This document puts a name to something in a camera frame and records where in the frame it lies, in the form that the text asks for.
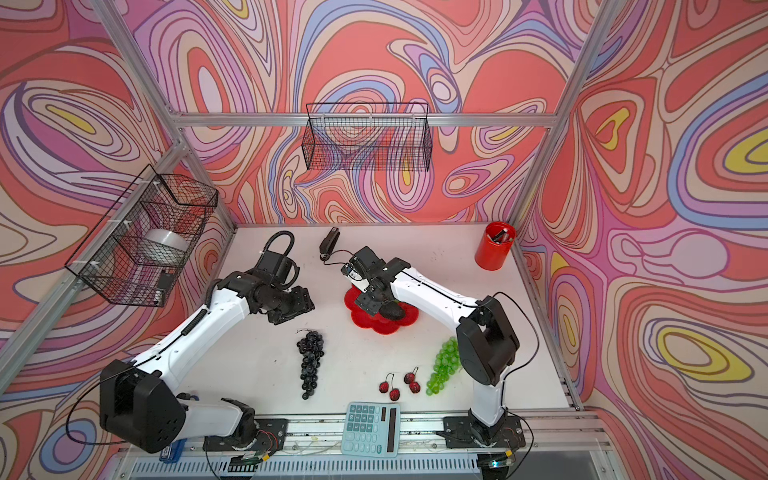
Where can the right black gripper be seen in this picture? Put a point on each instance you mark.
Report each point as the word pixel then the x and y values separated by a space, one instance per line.
pixel 368 304

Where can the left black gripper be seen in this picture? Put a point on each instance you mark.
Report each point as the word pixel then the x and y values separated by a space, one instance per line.
pixel 303 303

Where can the black fake grape bunch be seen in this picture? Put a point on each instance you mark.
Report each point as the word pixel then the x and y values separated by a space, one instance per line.
pixel 311 349

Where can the dark fake avocado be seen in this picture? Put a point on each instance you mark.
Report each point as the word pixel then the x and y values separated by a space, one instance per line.
pixel 392 311

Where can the red flower-shaped fruit bowl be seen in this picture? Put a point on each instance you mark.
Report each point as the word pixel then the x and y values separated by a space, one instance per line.
pixel 378 323

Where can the green fake grape bunch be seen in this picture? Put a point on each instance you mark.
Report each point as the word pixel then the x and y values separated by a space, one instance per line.
pixel 447 363

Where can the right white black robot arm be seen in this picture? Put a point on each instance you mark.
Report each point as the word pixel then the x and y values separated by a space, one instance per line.
pixel 487 344

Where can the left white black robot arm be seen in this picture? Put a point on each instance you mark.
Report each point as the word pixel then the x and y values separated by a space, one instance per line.
pixel 141 401

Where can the black stapler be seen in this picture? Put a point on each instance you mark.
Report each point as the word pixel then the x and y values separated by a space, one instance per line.
pixel 327 246

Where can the right red cherry pair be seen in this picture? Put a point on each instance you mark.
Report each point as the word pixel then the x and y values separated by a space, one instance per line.
pixel 410 379

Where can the red cherry pair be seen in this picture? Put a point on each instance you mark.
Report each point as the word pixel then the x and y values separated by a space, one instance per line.
pixel 388 387
pixel 410 379

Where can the red pen cup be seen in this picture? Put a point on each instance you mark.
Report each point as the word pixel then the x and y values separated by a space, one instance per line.
pixel 495 245

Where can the left red cherry pair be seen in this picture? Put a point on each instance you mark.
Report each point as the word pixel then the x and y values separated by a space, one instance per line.
pixel 388 387

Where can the teal desk calculator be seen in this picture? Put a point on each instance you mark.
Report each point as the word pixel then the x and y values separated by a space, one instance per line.
pixel 371 430

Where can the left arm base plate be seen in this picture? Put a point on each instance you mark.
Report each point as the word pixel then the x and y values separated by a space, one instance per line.
pixel 267 437

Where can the back black wire basket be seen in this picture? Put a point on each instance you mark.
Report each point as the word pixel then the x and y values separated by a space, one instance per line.
pixel 368 136

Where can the black wire basket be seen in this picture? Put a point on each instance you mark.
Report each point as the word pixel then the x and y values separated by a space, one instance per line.
pixel 368 136
pixel 126 269

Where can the left black wire basket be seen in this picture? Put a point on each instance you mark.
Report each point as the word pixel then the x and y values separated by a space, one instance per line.
pixel 126 269

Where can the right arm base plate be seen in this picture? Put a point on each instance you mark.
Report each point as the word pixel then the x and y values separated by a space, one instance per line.
pixel 466 432

